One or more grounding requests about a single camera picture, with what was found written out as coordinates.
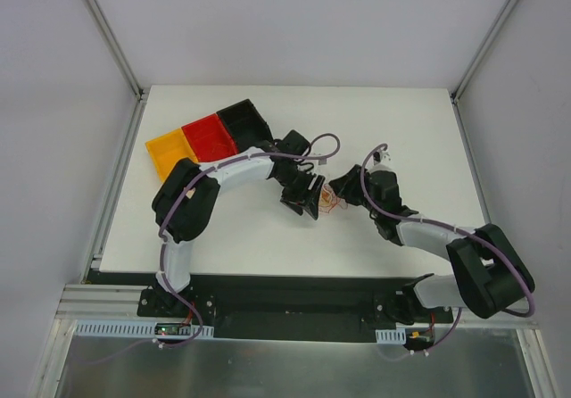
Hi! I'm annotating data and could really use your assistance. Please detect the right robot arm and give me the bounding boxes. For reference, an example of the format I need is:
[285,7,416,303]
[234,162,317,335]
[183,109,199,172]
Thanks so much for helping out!
[330,165,535,322]

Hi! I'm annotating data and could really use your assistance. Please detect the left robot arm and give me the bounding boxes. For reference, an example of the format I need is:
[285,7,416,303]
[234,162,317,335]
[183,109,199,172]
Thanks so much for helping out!
[137,130,329,318]

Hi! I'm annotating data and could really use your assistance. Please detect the red plastic bin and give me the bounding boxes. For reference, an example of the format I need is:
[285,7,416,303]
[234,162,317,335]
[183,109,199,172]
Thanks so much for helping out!
[181,113,238,162]

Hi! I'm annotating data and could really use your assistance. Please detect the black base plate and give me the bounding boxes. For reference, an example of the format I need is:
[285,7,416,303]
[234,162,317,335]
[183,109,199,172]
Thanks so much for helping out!
[87,272,452,343]

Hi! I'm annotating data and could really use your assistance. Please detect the orange red cables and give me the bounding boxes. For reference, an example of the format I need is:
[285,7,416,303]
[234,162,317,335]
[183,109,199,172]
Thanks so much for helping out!
[319,183,353,216]

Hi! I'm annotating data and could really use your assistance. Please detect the yellow plastic bin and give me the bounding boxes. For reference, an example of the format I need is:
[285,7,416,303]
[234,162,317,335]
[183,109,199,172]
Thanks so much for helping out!
[145,129,197,182]

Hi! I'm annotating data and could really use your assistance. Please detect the black plastic bin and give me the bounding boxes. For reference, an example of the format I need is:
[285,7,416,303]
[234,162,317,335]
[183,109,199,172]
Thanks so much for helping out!
[216,99,274,153]

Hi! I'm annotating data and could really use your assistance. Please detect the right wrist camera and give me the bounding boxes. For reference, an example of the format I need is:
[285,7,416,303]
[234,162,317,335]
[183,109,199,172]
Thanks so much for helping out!
[370,144,393,172]

